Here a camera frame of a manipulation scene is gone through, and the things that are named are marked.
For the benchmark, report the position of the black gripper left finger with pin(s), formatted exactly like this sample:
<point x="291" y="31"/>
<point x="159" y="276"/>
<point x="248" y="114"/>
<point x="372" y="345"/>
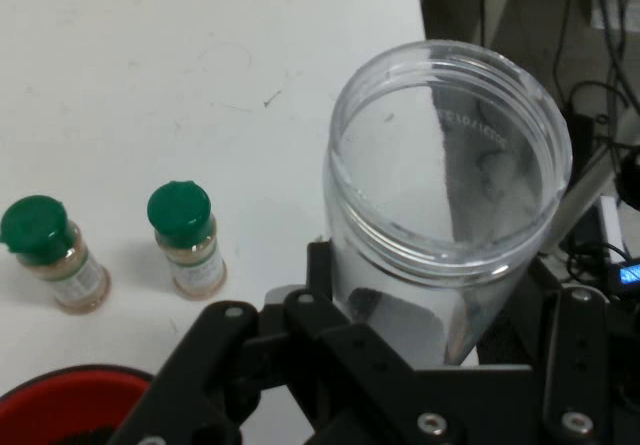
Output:
<point x="350" y="365"/>

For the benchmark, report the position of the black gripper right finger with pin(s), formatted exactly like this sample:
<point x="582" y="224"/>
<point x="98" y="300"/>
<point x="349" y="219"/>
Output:
<point x="575" y="365"/>

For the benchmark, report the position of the clear plastic jar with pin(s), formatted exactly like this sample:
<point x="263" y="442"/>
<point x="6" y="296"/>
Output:
<point x="400" y="190"/>

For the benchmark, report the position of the black meter blue display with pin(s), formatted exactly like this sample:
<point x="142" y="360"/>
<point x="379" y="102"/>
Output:
<point x="630" y="274"/>

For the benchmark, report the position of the white table leg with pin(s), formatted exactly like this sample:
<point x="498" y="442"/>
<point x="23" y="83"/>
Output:
<point x="590" y="180"/>

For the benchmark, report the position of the green-capped spice bottle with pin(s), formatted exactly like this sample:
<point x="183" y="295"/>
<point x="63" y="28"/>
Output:
<point x="180" y="210"/>
<point x="35" y="225"/>

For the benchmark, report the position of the red bowl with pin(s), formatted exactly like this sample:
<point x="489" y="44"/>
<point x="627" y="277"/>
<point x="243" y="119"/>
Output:
<point x="65" y="400"/>

